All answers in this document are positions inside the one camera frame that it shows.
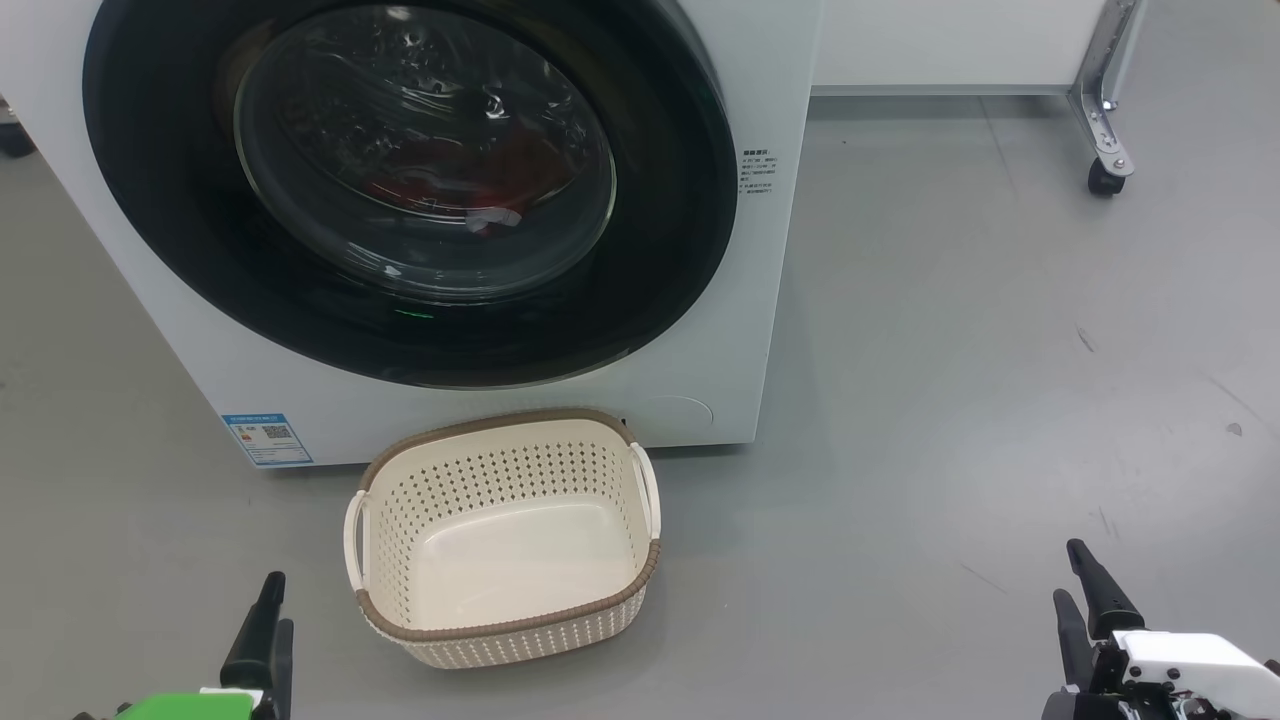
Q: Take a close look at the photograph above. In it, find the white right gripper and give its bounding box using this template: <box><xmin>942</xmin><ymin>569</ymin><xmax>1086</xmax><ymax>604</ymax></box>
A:
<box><xmin>1045</xmin><ymin>540</ymin><xmax>1280</xmax><ymax>720</ymax></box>

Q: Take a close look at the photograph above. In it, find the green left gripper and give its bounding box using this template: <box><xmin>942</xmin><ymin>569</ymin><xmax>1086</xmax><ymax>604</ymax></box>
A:
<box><xmin>112</xmin><ymin>572</ymin><xmax>294</xmax><ymax>720</ymax></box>

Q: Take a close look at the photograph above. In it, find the washing machine door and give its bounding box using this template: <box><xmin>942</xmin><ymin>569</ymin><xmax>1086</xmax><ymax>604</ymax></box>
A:
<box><xmin>82</xmin><ymin>0</ymin><xmax>739</xmax><ymax>389</ymax></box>

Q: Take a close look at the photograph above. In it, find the red and white garment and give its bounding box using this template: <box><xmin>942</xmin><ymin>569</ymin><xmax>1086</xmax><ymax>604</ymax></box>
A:
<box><xmin>365</xmin><ymin>130</ymin><xmax>546</xmax><ymax>237</ymax></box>

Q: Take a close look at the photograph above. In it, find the cream perforated laundry basket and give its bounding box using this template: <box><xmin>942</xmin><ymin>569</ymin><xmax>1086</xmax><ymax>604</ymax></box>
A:
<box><xmin>343</xmin><ymin>407</ymin><xmax>663</xmax><ymax>670</ymax></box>

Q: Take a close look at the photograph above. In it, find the white front-load washing machine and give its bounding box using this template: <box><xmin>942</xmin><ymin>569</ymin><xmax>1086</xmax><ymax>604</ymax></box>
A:
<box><xmin>0</xmin><ymin>0</ymin><xmax>823</xmax><ymax>469</ymax></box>

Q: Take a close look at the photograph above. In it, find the blue energy label sticker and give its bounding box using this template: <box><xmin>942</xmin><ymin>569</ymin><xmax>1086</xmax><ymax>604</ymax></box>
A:
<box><xmin>221</xmin><ymin>412</ymin><xmax>313</xmax><ymax>468</ymax></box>

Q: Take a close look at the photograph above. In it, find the round white filter cover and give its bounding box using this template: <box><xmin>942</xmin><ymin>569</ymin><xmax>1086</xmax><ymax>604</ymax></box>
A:
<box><xmin>640</xmin><ymin>395</ymin><xmax>716</xmax><ymax>447</ymax></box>

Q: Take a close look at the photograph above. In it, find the printed text label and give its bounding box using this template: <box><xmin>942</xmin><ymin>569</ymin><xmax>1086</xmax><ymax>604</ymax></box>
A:
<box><xmin>740</xmin><ymin>148</ymin><xmax>783</xmax><ymax>202</ymax></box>

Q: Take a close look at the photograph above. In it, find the dark wheel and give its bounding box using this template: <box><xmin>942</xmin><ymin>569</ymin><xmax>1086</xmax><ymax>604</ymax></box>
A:
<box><xmin>0</xmin><ymin>95</ymin><xmax>37</xmax><ymax>159</ymax></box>

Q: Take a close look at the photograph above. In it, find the white furniture panel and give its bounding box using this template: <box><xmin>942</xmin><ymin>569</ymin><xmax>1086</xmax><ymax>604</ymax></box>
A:
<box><xmin>812</xmin><ymin>0</ymin><xmax>1111</xmax><ymax>97</ymax></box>

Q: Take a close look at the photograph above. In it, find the metal frame leg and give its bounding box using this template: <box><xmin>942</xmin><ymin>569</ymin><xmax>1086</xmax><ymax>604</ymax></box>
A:
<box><xmin>1068</xmin><ymin>0</ymin><xmax>1146</xmax><ymax>179</ymax></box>

